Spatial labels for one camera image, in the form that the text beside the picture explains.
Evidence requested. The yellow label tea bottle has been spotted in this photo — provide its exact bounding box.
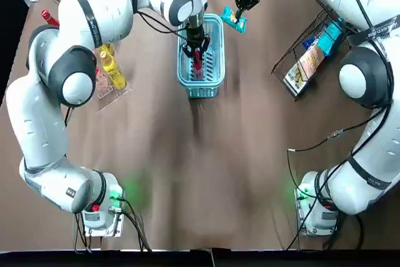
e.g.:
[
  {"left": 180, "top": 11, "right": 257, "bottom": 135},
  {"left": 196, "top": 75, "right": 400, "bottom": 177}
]
[{"left": 99, "top": 44, "right": 128, "bottom": 90}]

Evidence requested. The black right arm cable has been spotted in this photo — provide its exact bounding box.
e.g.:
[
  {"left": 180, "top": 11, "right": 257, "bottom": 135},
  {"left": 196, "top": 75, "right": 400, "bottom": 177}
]
[{"left": 286, "top": 101, "right": 391, "bottom": 193}]

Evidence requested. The white snack box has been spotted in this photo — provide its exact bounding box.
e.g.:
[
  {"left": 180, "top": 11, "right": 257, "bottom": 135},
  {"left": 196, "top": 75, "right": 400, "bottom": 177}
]
[{"left": 282, "top": 69, "right": 309, "bottom": 98}]

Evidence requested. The dark blue beige snack bag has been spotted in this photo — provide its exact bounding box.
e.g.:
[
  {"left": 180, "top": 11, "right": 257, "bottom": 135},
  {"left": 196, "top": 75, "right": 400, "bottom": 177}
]
[{"left": 301, "top": 36, "right": 319, "bottom": 51}]

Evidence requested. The teal chips bag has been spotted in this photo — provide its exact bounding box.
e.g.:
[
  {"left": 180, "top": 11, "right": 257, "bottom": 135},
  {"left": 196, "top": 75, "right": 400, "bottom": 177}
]
[{"left": 220, "top": 6, "right": 249, "bottom": 33}]

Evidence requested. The clear acrylic bottle tray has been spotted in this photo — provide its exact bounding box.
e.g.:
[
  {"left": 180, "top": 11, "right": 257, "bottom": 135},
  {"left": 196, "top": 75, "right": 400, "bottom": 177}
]
[{"left": 93, "top": 69, "right": 133, "bottom": 114}]

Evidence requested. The teal snack pack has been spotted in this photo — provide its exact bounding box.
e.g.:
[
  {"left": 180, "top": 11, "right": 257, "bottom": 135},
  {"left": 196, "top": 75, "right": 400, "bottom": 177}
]
[{"left": 324, "top": 16, "right": 346, "bottom": 41}]

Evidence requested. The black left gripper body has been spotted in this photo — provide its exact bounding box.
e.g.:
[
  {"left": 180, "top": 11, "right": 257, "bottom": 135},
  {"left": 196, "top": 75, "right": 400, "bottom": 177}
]
[{"left": 186, "top": 24, "right": 208, "bottom": 51}]

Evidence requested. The red cola bottle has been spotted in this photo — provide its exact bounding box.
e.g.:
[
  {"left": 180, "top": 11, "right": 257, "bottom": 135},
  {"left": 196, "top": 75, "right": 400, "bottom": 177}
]
[
  {"left": 40, "top": 9, "right": 61, "bottom": 29},
  {"left": 192, "top": 48, "right": 206, "bottom": 81}
]

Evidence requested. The beige cracker pack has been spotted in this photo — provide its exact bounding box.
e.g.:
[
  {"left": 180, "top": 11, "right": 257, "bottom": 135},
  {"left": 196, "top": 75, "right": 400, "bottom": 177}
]
[{"left": 295, "top": 46, "right": 326, "bottom": 88}]

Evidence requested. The black wire rack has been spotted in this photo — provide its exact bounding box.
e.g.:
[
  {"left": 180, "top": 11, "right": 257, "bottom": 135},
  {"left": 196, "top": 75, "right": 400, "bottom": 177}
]
[{"left": 270, "top": 6, "right": 357, "bottom": 103}]

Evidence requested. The light blue plastic basket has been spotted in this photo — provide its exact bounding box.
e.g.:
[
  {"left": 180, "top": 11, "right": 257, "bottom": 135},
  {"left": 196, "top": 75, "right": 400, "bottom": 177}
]
[{"left": 177, "top": 13, "right": 226, "bottom": 99}]

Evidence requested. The black left base cable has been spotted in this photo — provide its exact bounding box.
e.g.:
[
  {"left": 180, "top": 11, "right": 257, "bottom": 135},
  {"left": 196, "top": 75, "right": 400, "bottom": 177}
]
[{"left": 117, "top": 196, "right": 154, "bottom": 253}]

